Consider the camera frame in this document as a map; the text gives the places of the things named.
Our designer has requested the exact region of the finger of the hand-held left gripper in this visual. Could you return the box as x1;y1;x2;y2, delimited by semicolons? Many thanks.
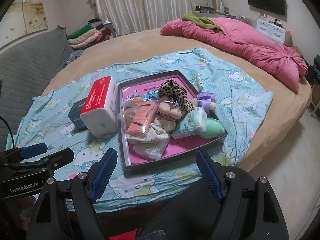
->
41;148;75;170
19;142;48;159

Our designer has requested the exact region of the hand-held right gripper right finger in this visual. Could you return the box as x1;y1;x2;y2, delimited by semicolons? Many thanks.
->
195;150;290;240

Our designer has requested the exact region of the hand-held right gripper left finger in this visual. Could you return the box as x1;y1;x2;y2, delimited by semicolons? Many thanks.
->
26;148;118;240

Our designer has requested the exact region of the green sponge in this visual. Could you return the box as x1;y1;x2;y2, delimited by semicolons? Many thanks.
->
200;119;227;139

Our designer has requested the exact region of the small printed tissue packet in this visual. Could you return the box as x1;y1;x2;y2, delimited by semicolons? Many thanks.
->
132;137;170;160

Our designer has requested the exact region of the teal and white wipes packet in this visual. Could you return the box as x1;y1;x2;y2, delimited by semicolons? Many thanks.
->
172;106;208;139

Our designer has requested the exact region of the white floral cloth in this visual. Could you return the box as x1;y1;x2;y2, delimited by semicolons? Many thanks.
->
126;119;170;147

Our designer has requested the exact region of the orange item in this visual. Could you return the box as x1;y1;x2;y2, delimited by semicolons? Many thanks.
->
117;95;160;137

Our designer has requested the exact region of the cream plush with purple ribbon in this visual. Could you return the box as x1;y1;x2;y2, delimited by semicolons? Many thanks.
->
191;91;217;113

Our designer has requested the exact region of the beige teddy bear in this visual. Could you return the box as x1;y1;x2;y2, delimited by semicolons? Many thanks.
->
157;97;184;123

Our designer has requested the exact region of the leopard print bow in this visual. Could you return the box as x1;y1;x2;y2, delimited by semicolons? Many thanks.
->
158;79;195;112

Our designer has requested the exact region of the dark shallow cardboard box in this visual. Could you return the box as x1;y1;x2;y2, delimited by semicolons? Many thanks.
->
117;70;229;172

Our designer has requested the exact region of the pink book with blue label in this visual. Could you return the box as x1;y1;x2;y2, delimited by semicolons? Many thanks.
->
122;81;218;165

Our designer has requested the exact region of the small black box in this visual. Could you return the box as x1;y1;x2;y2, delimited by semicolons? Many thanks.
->
67;99;88;132

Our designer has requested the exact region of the red cloth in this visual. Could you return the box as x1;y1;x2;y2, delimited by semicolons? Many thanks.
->
106;232;143;240

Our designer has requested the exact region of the red and white tissue pack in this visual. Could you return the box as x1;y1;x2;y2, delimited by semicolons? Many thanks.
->
80;75;119;138

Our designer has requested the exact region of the teal cartoon cat printed blanket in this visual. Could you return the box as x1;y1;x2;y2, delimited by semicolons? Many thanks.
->
10;47;274;205

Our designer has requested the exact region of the grey quilted sofa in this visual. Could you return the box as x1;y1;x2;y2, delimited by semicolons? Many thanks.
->
0;26;74;150

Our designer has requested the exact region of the dark floral cloth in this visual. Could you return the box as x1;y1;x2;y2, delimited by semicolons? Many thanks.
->
62;49;84;68

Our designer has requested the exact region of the stack of folded clothes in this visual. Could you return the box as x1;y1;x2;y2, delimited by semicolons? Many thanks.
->
66;17;117;50

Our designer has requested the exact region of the wooden stool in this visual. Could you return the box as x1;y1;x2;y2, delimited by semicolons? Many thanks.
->
309;84;320;120

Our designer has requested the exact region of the pink quilt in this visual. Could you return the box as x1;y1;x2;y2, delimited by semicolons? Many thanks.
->
160;17;309;92

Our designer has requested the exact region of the tan round bed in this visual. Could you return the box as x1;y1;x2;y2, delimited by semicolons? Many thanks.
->
42;26;313;175

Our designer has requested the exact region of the dark clothes pile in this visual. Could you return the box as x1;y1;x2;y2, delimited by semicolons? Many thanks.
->
290;45;320;85

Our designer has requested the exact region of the green cloth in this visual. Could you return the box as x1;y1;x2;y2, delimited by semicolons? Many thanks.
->
182;13;223;33

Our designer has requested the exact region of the white drawer cabinet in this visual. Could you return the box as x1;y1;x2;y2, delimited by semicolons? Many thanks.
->
252;17;287;45

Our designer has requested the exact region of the cluttered dresser with mirror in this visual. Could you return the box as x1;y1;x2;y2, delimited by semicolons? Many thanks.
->
195;0;237;19

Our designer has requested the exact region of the white curtain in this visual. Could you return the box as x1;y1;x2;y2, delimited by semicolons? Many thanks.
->
90;0;194;37

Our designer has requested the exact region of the black cable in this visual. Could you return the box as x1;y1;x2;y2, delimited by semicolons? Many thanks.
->
0;116;14;150

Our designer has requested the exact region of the wall painting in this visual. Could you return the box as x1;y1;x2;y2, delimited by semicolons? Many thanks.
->
9;0;48;37

